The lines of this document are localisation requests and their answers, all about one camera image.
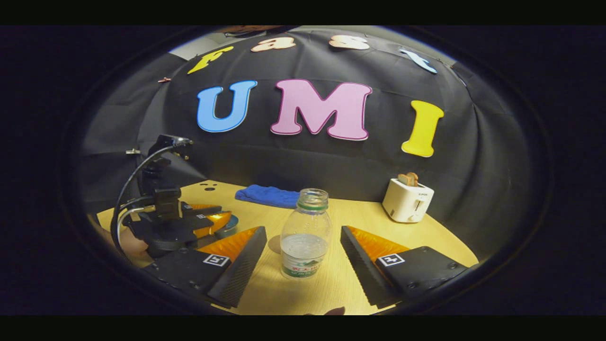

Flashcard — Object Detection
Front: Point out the black backdrop cloth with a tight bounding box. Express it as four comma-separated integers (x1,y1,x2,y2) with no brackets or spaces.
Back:
80,28,535,261

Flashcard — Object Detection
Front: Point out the white toaster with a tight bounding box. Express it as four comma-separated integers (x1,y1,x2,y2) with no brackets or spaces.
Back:
382,178,435,224

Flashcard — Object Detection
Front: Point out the black cable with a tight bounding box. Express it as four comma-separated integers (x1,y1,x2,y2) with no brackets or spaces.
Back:
110,144,177,259

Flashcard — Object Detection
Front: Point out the clear plastic water bottle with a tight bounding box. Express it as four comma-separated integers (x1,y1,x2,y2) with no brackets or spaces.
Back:
280,188,333,280

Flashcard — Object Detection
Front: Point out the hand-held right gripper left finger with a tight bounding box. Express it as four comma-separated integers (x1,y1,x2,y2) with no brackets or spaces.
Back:
144,226,268,308

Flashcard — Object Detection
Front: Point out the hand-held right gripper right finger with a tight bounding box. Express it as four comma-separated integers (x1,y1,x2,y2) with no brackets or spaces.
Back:
340,225,469,308

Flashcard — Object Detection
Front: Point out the blue towel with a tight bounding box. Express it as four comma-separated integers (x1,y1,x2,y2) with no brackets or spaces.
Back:
235,184,301,209

